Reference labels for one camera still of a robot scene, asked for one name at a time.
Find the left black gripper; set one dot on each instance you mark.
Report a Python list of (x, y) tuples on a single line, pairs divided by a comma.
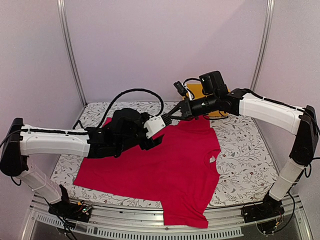
[(152, 143)]

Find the floral patterned table mat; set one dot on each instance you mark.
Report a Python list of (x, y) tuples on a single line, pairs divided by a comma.
[(245, 167)]

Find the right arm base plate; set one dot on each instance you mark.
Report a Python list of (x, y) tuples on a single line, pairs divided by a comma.
[(260, 212)]

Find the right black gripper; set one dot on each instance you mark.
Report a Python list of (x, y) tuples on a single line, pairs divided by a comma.
[(187, 111)]

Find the aluminium frame post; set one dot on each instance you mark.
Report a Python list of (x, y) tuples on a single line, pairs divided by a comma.
[(270, 5), (70, 52)]

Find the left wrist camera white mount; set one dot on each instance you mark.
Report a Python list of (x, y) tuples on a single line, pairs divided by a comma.
[(153, 126)]

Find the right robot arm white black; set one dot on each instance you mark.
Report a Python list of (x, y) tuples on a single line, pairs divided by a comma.
[(300, 122)]

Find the right aluminium frame post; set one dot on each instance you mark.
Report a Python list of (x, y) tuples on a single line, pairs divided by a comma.
[(270, 5)]

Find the yellow plastic basket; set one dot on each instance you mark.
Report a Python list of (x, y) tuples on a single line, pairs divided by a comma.
[(195, 92)]

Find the red t-shirt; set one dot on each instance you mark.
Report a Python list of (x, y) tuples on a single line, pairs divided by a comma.
[(180, 173)]

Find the left aluminium frame post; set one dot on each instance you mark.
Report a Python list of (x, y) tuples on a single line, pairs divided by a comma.
[(70, 52)]

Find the aluminium front rail frame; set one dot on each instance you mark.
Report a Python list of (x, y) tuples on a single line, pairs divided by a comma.
[(115, 222)]

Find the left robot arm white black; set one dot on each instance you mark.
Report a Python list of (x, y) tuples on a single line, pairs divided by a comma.
[(128, 128)]

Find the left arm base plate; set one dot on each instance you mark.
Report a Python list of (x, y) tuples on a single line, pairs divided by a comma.
[(71, 211)]

